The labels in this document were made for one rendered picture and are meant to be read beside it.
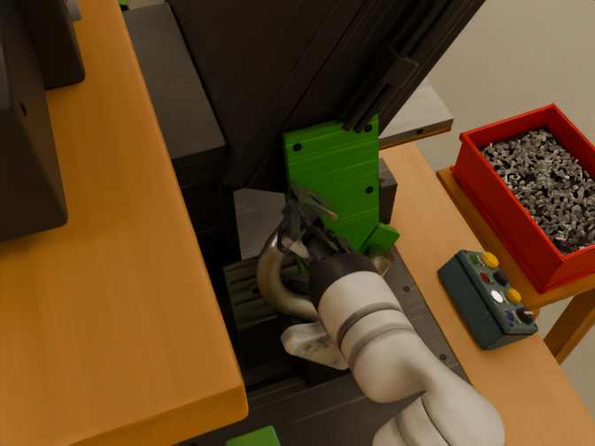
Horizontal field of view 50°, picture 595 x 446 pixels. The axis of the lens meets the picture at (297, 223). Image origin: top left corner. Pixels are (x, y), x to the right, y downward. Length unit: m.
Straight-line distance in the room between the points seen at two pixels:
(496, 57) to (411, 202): 1.88
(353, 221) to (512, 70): 2.16
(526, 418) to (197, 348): 0.76
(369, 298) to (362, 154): 0.22
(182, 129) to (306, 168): 0.16
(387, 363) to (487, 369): 0.46
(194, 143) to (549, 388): 0.62
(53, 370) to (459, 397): 0.32
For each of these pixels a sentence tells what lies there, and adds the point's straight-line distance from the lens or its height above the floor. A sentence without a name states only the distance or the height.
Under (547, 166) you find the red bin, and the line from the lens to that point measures 1.29.
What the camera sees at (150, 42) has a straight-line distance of 0.90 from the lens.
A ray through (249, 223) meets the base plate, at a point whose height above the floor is 0.90.
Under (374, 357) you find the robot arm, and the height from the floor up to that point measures 1.28.
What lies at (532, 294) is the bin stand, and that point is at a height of 0.80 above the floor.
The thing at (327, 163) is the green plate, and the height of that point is 1.23.
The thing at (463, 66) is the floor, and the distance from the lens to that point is 2.87.
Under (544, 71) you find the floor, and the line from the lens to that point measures 2.95.
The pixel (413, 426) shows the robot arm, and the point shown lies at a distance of 0.52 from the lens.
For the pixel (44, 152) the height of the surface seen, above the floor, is 1.59.
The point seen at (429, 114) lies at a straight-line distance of 0.96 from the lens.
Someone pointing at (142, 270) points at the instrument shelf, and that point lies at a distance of 0.29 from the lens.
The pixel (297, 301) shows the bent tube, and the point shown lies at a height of 1.06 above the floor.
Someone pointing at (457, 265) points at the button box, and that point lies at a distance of 1.02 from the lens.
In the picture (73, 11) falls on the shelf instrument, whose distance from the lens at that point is 0.41.
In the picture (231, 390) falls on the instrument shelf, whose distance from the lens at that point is 0.26.
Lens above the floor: 1.78
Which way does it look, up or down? 54 degrees down
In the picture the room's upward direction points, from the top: straight up
